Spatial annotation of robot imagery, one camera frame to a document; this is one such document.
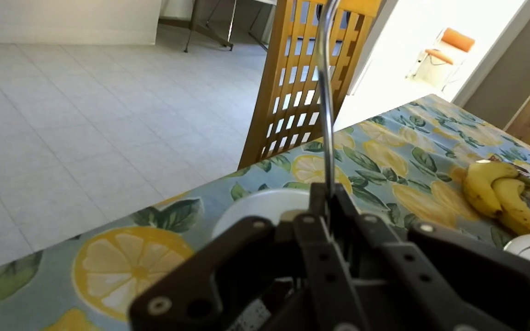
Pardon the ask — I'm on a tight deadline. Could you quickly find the bunch of yellow bananas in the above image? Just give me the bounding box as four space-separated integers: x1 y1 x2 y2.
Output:
461 160 530 236

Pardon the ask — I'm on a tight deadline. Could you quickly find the orange and white chair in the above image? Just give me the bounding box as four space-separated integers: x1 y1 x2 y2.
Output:
407 27 476 91

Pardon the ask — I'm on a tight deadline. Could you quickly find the wooden lattice back chair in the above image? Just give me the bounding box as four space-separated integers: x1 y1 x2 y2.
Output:
238 0 383 170

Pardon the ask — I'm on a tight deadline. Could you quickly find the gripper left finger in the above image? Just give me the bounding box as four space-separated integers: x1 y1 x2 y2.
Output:
129 183 368 331

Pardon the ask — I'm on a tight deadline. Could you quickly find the silver metal utensil handle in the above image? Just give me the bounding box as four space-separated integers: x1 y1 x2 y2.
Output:
315 0 343 198

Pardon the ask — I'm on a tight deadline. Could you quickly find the white bowl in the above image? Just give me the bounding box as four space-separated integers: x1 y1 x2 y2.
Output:
212 188 312 240

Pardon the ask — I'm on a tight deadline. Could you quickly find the lemon print tablecloth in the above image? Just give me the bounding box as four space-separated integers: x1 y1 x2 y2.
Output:
0 94 530 331

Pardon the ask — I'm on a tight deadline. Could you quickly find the dark metal stand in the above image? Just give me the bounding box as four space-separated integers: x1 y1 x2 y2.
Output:
158 0 277 53

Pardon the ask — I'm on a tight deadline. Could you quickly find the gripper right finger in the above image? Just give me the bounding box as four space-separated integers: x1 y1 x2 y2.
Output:
331 184 530 331

